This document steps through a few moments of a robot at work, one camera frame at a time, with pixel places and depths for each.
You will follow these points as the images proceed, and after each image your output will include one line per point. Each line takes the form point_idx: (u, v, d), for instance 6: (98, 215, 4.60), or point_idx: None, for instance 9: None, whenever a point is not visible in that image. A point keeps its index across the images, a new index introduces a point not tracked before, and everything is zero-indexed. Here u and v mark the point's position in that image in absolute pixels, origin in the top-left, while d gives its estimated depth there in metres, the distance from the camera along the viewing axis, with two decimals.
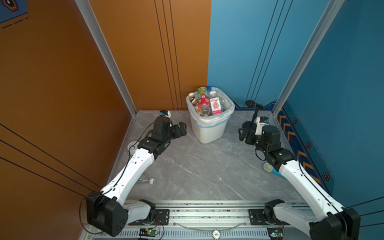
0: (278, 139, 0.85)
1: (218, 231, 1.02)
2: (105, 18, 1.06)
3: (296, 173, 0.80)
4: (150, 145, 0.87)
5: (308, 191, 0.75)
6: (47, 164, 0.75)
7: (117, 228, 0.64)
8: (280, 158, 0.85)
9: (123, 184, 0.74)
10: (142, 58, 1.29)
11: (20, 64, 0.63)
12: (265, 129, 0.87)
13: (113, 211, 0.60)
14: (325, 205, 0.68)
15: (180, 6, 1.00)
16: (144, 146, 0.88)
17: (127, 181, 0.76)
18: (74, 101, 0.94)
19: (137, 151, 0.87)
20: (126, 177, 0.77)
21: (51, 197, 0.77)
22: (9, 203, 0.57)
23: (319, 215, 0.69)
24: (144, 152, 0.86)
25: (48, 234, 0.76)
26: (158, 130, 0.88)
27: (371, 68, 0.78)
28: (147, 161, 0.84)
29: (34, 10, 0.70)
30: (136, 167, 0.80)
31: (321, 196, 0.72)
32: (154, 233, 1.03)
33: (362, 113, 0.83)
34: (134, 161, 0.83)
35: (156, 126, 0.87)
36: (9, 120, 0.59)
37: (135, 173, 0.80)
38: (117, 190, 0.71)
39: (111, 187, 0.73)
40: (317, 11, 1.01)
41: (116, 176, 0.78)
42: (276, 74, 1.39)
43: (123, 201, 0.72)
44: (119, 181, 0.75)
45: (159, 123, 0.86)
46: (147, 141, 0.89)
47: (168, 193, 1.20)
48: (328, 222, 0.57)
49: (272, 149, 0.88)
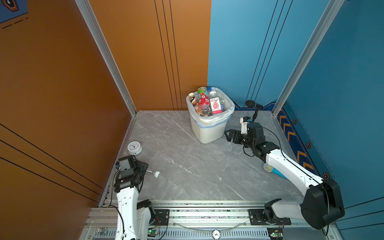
0: (261, 133, 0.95)
1: (219, 231, 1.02)
2: (104, 18, 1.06)
3: (279, 158, 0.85)
4: (127, 180, 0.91)
5: (292, 171, 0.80)
6: (44, 163, 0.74)
7: None
8: (264, 149, 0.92)
9: (130, 225, 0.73)
10: (142, 58, 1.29)
11: (20, 64, 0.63)
12: (249, 125, 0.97)
13: None
14: (306, 180, 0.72)
15: (180, 6, 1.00)
16: (122, 187, 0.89)
17: (131, 219, 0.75)
18: (73, 101, 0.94)
19: (119, 196, 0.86)
20: (128, 219, 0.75)
21: (51, 197, 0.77)
22: (9, 203, 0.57)
23: (304, 190, 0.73)
24: (126, 191, 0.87)
25: (48, 234, 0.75)
26: (126, 167, 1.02)
27: (371, 68, 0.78)
28: (134, 196, 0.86)
29: (34, 10, 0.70)
30: (130, 204, 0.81)
31: (302, 173, 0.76)
32: (154, 233, 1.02)
33: (361, 113, 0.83)
34: (124, 203, 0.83)
35: (123, 164, 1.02)
36: (8, 120, 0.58)
37: (132, 207, 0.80)
38: (129, 232, 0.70)
39: (121, 236, 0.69)
40: (317, 12, 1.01)
41: (118, 225, 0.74)
42: (276, 74, 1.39)
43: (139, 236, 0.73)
44: (124, 227, 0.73)
45: (125, 161, 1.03)
46: (121, 181, 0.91)
47: (168, 193, 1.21)
48: (311, 194, 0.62)
49: (257, 142, 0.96)
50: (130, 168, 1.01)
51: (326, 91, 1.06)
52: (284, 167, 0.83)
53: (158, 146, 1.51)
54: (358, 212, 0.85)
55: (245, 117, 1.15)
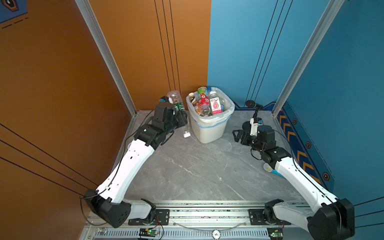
0: (273, 138, 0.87)
1: (219, 231, 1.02)
2: (104, 18, 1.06)
3: (291, 168, 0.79)
4: (148, 134, 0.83)
5: (303, 184, 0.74)
6: (44, 163, 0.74)
7: (118, 219, 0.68)
8: (275, 155, 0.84)
9: (118, 183, 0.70)
10: (142, 57, 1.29)
11: (20, 64, 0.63)
12: (260, 128, 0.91)
13: (109, 212, 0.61)
14: (319, 197, 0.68)
15: (180, 5, 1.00)
16: (142, 136, 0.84)
17: (122, 179, 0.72)
18: (73, 100, 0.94)
19: (132, 145, 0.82)
20: (122, 174, 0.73)
21: (51, 197, 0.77)
22: (9, 203, 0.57)
23: (314, 207, 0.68)
24: (140, 145, 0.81)
25: (48, 234, 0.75)
26: (158, 116, 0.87)
27: (372, 68, 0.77)
28: (145, 155, 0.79)
29: (34, 10, 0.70)
30: (132, 164, 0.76)
31: (314, 188, 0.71)
32: (154, 233, 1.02)
33: (362, 112, 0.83)
34: (130, 155, 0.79)
35: (157, 113, 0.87)
36: (8, 120, 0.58)
37: (131, 169, 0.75)
38: (113, 188, 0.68)
39: (106, 187, 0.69)
40: (317, 11, 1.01)
41: (112, 173, 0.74)
42: (276, 74, 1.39)
43: (120, 199, 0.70)
44: (114, 179, 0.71)
45: (161, 110, 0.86)
46: (144, 130, 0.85)
47: (168, 193, 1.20)
48: (323, 213, 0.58)
49: (268, 147, 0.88)
50: (163, 120, 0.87)
51: (326, 91, 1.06)
52: (294, 178, 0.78)
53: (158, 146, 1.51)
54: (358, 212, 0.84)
55: (255, 117, 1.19)
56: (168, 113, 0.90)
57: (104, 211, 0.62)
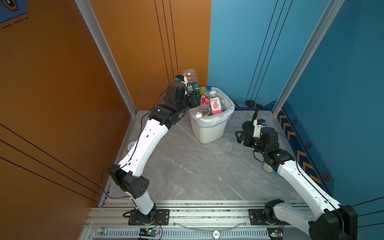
0: (276, 141, 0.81)
1: (219, 231, 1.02)
2: (104, 17, 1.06)
3: (293, 172, 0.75)
4: (162, 115, 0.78)
5: (305, 188, 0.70)
6: (44, 163, 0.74)
7: (139, 190, 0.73)
8: (279, 158, 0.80)
9: (137, 159, 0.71)
10: (142, 57, 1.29)
11: (20, 65, 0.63)
12: (263, 130, 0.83)
13: (130, 183, 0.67)
14: (322, 203, 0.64)
15: (180, 5, 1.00)
16: (156, 116, 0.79)
17: (141, 155, 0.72)
18: (73, 100, 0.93)
19: (148, 124, 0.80)
20: (140, 151, 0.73)
21: (50, 197, 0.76)
22: (9, 202, 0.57)
23: (316, 213, 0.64)
24: (155, 124, 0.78)
25: (48, 234, 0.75)
26: (171, 97, 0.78)
27: (373, 68, 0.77)
28: (160, 133, 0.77)
29: (34, 10, 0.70)
30: (149, 141, 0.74)
31: (317, 193, 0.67)
32: (154, 233, 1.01)
33: (362, 112, 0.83)
34: (145, 134, 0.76)
35: (169, 93, 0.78)
36: (9, 120, 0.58)
37: (148, 147, 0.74)
38: (132, 164, 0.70)
39: (127, 162, 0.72)
40: (317, 12, 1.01)
41: (131, 149, 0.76)
42: (276, 74, 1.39)
43: (141, 172, 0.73)
44: (133, 155, 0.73)
45: (172, 89, 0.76)
46: (158, 111, 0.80)
47: (168, 193, 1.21)
48: (325, 218, 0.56)
49: (270, 150, 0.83)
50: (177, 99, 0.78)
51: (326, 91, 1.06)
52: (297, 182, 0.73)
53: (158, 146, 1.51)
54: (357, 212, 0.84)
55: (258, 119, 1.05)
56: (182, 93, 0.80)
57: (126, 182, 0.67)
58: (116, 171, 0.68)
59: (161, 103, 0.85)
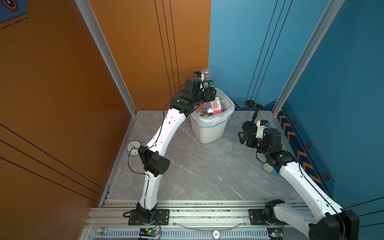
0: (279, 141, 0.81)
1: (219, 231, 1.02)
2: (104, 17, 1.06)
3: (296, 174, 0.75)
4: (181, 104, 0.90)
5: (307, 191, 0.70)
6: (44, 163, 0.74)
7: (163, 170, 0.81)
8: (281, 159, 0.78)
9: (162, 141, 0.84)
10: (142, 57, 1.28)
11: (20, 64, 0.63)
12: (266, 131, 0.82)
13: (157, 160, 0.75)
14: (323, 206, 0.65)
15: (180, 5, 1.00)
16: (175, 106, 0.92)
17: (165, 138, 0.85)
18: (73, 100, 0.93)
19: (169, 112, 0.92)
20: (164, 134, 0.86)
21: (50, 197, 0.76)
22: (9, 202, 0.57)
23: (317, 216, 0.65)
24: (175, 112, 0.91)
25: (48, 234, 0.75)
26: (189, 89, 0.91)
27: (373, 68, 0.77)
28: (179, 121, 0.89)
29: (34, 10, 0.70)
30: (170, 127, 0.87)
31: (319, 197, 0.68)
32: (154, 233, 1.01)
33: (361, 112, 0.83)
34: (168, 121, 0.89)
35: (187, 85, 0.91)
36: (9, 120, 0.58)
37: (170, 132, 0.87)
38: (158, 145, 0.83)
39: (153, 143, 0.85)
40: (317, 11, 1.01)
41: (156, 133, 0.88)
42: (277, 74, 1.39)
43: (165, 152, 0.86)
44: (158, 138, 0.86)
45: (190, 82, 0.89)
46: (177, 101, 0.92)
47: (168, 193, 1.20)
48: (326, 222, 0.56)
49: (273, 150, 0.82)
50: (193, 91, 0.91)
51: (326, 91, 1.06)
52: (299, 184, 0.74)
53: None
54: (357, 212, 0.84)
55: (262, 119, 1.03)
56: (198, 86, 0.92)
57: (154, 160, 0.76)
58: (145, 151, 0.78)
59: (179, 95, 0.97)
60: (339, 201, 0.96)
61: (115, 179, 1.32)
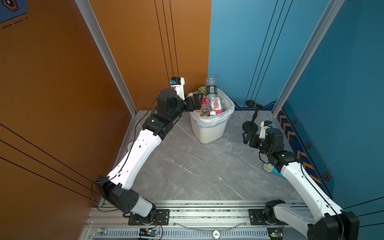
0: (281, 141, 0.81)
1: (219, 231, 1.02)
2: (104, 18, 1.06)
3: (297, 174, 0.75)
4: (155, 125, 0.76)
5: (307, 191, 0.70)
6: (44, 163, 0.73)
7: (128, 205, 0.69)
8: (283, 159, 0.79)
9: (128, 170, 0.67)
10: (141, 58, 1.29)
11: (20, 65, 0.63)
12: (268, 130, 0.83)
13: (119, 196, 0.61)
14: (323, 206, 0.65)
15: (180, 6, 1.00)
16: (149, 126, 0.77)
17: (132, 166, 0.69)
18: (73, 100, 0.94)
19: (142, 133, 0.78)
20: (131, 162, 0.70)
21: (49, 197, 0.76)
22: (9, 202, 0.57)
23: (316, 216, 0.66)
24: (149, 134, 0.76)
25: (48, 234, 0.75)
26: (161, 107, 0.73)
27: (373, 68, 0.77)
28: (152, 144, 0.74)
29: (34, 9, 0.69)
30: (141, 151, 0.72)
31: (319, 197, 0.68)
32: (154, 233, 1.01)
33: (361, 112, 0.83)
34: (138, 144, 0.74)
35: (158, 103, 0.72)
36: (8, 120, 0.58)
37: (140, 158, 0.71)
38: (122, 175, 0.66)
39: (116, 173, 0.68)
40: (317, 12, 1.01)
41: (122, 160, 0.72)
42: (276, 74, 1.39)
43: (130, 185, 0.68)
44: (124, 166, 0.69)
45: (160, 100, 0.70)
46: (151, 121, 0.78)
47: (168, 193, 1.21)
48: (324, 222, 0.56)
49: (275, 150, 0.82)
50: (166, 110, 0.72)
51: (327, 91, 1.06)
52: (300, 184, 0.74)
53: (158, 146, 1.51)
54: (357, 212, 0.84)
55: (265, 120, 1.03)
56: (173, 102, 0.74)
57: (114, 196, 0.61)
58: (104, 185, 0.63)
59: (155, 112, 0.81)
60: (339, 202, 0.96)
61: None
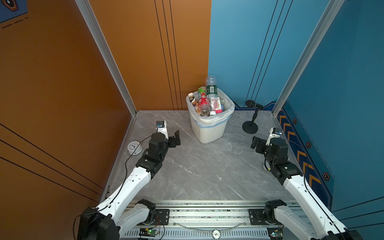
0: (285, 153, 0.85)
1: (218, 231, 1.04)
2: (104, 17, 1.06)
3: (300, 188, 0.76)
4: (147, 164, 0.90)
5: (311, 208, 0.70)
6: (44, 163, 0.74)
7: None
8: (285, 172, 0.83)
9: (119, 201, 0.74)
10: (142, 58, 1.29)
11: (20, 65, 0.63)
12: (273, 141, 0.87)
13: (107, 229, 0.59)
14: (326, 223, 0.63)
15: (180, 6, 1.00)
16: (142, 165, 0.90)
17: (123, 198, 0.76)
18: (73, 100, 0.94)
19: (134, 170, 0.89)
20: (122, 194, 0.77)
21: (50, 197, 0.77)
22: (11, 202, 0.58)
23: (319, 233, 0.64)
24: (141, 171, 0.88)
25: (49, 234, 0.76)
26: (153, 149, 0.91)
27: (373, 68, 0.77)
28: (144, 180, 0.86)
29: (33, 9, 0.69)
30: (133, 186, 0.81)
31: (322, 214, 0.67)
32: (154, 233, 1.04)
33: (361, 113, 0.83)
34: (131, 179, 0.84)
35: (151, 146, 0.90)
36: (9, 121, 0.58)
37: (131, 191, 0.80)
38: (113, 206, 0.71)
39: (107, 204, 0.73)
40: (317, 12, 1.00)
41: (113, 193, 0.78)
42: (276, 74, 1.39)
43: (118, 220, 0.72)
44: (115, 198, 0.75)
45: (154, 143, 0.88)
46: (144, 160, 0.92)
47: (168, 193, 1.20)
48: None
49: (278, 162, 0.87)
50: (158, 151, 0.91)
51: (327, 91, 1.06)
52: (303, 199, 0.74)
53: None
54: (356, 212, 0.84)
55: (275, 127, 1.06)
56: (162, 145, 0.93)
57: (101, 229, 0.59)
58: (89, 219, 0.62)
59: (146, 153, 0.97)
60: (338, 202, 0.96)
61: (114, 178, 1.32)
